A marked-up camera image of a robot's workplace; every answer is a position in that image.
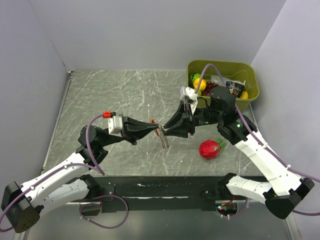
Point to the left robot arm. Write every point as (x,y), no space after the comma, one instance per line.
(24,204)

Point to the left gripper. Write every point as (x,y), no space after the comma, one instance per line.
(131,136)

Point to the black drink carton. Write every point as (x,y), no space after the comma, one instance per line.
(235,87)

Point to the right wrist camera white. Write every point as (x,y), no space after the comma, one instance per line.
(188,96)

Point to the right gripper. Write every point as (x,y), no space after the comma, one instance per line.
(179,127)

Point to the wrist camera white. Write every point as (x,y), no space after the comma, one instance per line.
(188,96)
(115,124)

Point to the olive green plastic bin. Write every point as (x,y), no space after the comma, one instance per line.
(221,101)

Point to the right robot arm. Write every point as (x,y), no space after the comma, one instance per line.
(283,189)

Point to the dark red grape bunch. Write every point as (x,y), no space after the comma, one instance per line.
(208,88)

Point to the green lime upper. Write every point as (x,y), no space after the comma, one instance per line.
(193,77)

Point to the small yellow fruit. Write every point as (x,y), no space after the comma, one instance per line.
(244,95)

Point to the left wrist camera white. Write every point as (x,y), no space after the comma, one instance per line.
(115,124)

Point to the red dragon fruit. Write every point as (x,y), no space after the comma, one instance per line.
(210,149)

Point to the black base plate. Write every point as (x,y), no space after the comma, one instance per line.
(150,193)

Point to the yellow lemon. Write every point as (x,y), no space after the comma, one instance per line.
(203,84)

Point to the aluminium frame rail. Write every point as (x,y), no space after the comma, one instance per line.
(157,218)

